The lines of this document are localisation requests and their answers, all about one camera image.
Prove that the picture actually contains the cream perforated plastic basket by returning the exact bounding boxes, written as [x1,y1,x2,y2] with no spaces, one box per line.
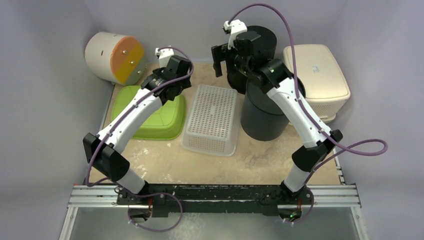
[283,44,351,123]

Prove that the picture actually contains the aluminium frame rail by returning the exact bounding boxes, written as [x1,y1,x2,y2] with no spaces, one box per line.
[67,184,361,208]

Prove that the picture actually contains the dark blue bin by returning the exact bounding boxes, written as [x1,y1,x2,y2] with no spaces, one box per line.
[240,80,289,142]

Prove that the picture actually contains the green and white tray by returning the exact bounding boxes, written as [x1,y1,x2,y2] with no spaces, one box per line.
[108,85,187,140]

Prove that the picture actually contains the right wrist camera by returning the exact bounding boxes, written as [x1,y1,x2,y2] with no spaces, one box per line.
[223,19,248,50]

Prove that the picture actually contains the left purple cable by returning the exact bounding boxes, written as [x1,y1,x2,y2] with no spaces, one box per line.
[85,46,195,196]

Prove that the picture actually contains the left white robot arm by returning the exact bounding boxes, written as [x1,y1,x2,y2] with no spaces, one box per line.
[82,55,194,205]

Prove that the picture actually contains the white drum with coloured drawers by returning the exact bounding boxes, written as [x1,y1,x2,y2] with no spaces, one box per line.
[84,31,148,86]

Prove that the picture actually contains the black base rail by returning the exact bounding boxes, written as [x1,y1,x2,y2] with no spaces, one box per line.
[116,183,314,219]

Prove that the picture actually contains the white perforated basket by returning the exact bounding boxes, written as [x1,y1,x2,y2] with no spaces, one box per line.
[181,84,240,157]

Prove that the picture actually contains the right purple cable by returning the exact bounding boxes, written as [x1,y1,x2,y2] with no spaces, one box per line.
[226,3,389,226]

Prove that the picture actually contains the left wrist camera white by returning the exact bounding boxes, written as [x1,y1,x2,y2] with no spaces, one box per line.
[154,47,175,68]

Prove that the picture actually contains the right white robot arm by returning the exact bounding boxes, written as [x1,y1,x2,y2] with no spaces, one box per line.
[211,31,343,204]

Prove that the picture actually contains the purple cable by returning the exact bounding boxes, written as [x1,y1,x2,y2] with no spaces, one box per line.
[226,3,389,226]
[85,46,195,196]

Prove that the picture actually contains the large black plastic bin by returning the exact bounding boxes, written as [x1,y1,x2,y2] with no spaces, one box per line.
[226,25,277,95]

